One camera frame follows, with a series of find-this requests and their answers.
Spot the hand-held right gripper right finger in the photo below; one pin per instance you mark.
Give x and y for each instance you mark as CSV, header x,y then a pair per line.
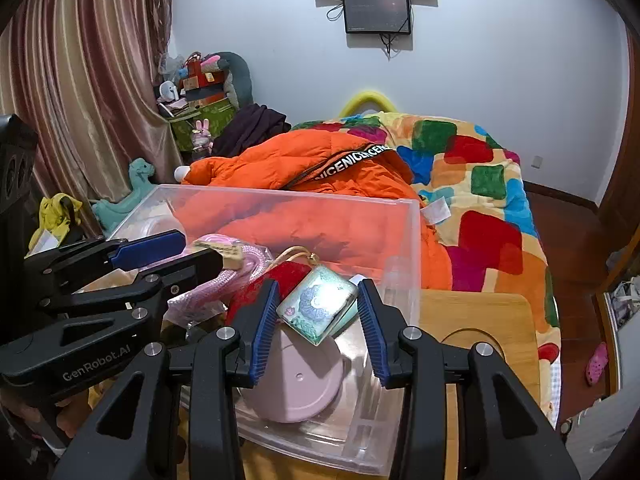
x,y
372,330

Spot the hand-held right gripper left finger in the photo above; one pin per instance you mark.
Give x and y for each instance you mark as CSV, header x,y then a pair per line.
x,y
262,330

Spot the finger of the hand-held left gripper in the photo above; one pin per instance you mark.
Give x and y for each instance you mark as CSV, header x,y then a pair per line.
x,y
195,267
150,250

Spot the red felt pouch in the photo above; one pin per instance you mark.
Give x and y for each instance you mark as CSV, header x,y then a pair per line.
x,y
280,280

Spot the clear plastic storage box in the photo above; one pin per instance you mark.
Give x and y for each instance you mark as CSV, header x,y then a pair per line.
x,y
320,440

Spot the teal rocking horse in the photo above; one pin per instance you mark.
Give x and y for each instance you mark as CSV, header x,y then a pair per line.
x,y
125,200

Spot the pink round lid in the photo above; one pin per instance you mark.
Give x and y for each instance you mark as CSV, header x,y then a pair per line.
x,y
295,380

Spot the white cup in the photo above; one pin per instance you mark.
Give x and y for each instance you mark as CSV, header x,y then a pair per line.
x,y
181,174

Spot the yellow cloth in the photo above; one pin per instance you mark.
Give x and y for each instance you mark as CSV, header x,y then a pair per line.
x,y
57,212

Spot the orange puffer jacket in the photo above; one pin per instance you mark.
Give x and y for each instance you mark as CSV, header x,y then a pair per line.
x,y
270,165

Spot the pink rabbit toy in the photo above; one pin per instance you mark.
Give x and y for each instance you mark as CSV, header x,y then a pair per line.
x,y
201,132

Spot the dark purple cloth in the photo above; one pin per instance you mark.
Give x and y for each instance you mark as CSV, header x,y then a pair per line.
x,y
250,127

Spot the colourful patchwork blanket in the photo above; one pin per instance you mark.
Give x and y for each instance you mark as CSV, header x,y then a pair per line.
x,y
490,220

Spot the striped satin curtain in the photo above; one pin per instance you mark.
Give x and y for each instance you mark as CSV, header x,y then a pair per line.
x,y
85,90

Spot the red gift box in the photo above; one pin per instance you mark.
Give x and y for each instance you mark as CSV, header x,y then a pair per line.
x,y
200,77

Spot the grey plush cushion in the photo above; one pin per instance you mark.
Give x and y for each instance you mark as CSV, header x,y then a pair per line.
x,y
237,77

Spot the pink clog shoe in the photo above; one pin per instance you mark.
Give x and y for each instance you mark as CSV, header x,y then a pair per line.
x,y
597,364

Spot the white wall socket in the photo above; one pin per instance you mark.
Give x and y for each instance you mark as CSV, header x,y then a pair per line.
x,y
536,162

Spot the small black wall monitor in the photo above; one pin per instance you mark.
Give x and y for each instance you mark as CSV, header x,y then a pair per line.
x,y
377,12

